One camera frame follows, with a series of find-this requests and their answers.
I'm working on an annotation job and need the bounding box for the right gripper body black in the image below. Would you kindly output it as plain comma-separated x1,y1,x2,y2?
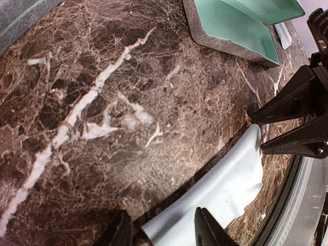
307,8,327,70

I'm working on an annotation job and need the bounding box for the black front rail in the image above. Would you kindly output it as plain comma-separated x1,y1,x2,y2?
256,153,328,246

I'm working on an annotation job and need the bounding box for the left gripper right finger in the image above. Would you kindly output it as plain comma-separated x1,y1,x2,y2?
194,207,239,246

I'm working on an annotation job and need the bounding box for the beige glasses case teal lining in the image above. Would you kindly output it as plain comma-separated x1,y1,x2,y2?
183,0,305,68

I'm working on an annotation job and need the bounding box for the folded light blue cloth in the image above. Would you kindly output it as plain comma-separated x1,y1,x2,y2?
274,23,292,50

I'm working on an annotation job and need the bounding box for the light blue cleaning cloth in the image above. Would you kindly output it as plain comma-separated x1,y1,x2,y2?
141,124,263,245

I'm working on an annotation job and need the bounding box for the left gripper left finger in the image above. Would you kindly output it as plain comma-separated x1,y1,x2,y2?
84,209,132,245

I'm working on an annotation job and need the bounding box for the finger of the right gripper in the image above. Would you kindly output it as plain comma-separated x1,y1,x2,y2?
251,65,320,125
261,116,327,159

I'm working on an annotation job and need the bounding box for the blue-grey glasses case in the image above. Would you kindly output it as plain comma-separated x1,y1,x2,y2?
1,0,59,55

